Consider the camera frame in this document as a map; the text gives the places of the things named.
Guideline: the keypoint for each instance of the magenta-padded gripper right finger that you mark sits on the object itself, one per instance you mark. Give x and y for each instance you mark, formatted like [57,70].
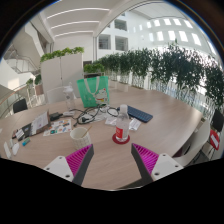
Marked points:
[148,159]

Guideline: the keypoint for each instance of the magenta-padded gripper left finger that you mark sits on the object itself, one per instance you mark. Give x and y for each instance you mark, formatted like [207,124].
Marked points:
[78,160]

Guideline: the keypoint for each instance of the clear water bottle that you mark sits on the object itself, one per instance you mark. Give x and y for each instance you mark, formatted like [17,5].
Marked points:
[122,126]

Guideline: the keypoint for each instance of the white grid-pattern mug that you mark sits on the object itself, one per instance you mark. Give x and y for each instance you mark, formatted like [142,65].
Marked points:
[80,140]

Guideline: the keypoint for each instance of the white paper packets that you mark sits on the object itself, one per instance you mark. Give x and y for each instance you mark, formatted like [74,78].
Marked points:
[134,124]

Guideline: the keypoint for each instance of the flat round red coaster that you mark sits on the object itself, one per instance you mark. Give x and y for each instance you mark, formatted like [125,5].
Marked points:
[115,140]

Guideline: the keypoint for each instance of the colourful sticker sheet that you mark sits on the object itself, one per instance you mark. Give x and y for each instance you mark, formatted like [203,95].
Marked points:
[57,127]

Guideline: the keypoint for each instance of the dark blue keyboard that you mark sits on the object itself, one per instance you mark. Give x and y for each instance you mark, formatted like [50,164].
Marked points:
[138,114]

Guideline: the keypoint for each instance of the black power adapter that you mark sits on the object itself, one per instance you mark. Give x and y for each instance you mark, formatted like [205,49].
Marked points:
[55,116]

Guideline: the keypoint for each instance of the white chair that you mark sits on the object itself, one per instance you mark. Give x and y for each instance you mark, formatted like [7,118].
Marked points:
[55,95]
[196,141]

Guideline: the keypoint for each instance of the blue-green marker pen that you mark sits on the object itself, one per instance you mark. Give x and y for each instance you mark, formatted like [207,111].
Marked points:
[26,141]

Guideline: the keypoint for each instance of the black notebook with papers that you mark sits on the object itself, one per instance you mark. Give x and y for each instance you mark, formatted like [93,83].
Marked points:
[33,126]

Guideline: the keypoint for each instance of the clear plastic tumbler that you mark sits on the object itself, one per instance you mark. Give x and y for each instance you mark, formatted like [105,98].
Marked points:
[69,98]

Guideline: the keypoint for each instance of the green tote bag, cat print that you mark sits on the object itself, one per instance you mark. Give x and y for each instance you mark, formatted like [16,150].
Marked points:
[93,91]

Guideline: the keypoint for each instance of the white power strip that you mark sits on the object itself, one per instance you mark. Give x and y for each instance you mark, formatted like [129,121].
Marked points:
[7,150]

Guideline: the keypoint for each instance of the black chair with red tag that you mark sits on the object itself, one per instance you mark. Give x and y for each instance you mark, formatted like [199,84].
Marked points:
[216,133]

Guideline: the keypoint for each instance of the black office chair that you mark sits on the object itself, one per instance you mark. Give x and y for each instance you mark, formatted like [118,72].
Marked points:
[20,106]

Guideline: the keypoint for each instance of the small planter with green plants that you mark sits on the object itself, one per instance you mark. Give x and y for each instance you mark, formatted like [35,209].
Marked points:
[34,81]

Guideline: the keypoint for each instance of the white planter cabinet with plants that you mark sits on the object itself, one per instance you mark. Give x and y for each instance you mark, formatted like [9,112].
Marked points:
[61,71]

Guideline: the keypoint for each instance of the glass railing with wooden handrail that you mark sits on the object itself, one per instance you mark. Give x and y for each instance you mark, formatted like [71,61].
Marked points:
[11,96]

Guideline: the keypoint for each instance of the row of potted trees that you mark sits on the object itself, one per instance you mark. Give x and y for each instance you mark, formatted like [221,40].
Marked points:
[166,68]

